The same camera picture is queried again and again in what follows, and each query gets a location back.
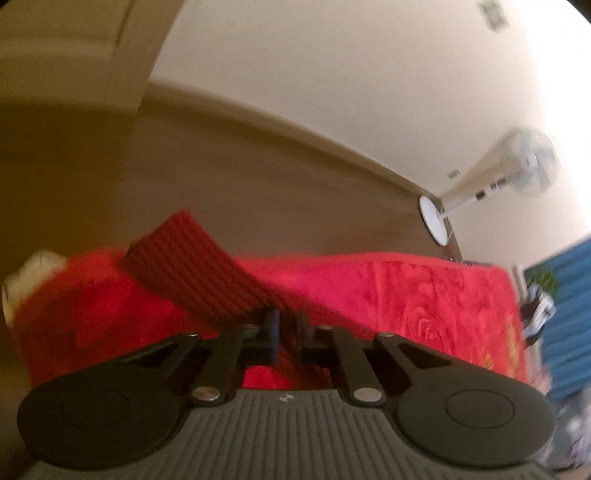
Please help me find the white pedestal fan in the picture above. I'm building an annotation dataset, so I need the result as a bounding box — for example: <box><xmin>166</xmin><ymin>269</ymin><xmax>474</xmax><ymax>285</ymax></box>
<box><xmin>418</xmin><ymin>127</ymin><xmax>561</xmax><ymax>245</ymax></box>

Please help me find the red floral blanket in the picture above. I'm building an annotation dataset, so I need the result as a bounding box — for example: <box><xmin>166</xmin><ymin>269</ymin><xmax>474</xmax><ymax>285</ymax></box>
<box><xmin>9</xmin><ymin>249</ymin><xmax>531</xmax><ymax>403</ymax></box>

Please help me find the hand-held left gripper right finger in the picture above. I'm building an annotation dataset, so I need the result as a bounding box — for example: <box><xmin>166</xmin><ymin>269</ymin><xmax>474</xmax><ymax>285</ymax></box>
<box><xmin>295</xmin><ymin>309</ymin><xmax>459</xmax><ymax>408</ymax></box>

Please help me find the blue curtain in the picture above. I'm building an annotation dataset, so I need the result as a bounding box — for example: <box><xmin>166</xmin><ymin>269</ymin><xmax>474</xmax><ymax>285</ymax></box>
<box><xmin>524</xmin><ymin>237</ymin><xmax>591</xmax><ymax>402</ymax></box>

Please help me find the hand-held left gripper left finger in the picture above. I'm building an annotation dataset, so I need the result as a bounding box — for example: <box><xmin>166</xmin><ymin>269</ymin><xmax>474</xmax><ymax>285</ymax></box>
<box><xmin>111</xmin><ymin>308</ymin><xmax>281</xmax><ymax>408</ymax></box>

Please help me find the red ribbed knit sweater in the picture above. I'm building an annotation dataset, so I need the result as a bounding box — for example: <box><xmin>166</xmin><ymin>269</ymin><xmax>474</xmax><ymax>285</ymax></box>
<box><xmin>126</xmin><ymin>210</ymin><xmax>375</xmax><ymax>343</ymax></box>

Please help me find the black chair with clothes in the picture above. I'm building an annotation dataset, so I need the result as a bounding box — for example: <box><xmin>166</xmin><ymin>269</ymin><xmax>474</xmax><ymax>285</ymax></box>
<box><xmin>519</xmin><ymin>284</ymin><xmax>557</xmax><ymax>348</ymax></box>

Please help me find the green potted plant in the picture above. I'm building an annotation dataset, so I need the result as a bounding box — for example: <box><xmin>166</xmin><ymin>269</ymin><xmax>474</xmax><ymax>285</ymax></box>
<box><xmin>531</xmin><ymin>268</ymin><xmax>559</xmax><ymax>296</ymax></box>

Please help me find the beige door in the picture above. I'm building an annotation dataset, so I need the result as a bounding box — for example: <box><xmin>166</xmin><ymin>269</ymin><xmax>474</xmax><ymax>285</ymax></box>
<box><xmin>0</xmin><ymin>0</ymin><xmax>185</xmax><ymax>115</ymax></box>

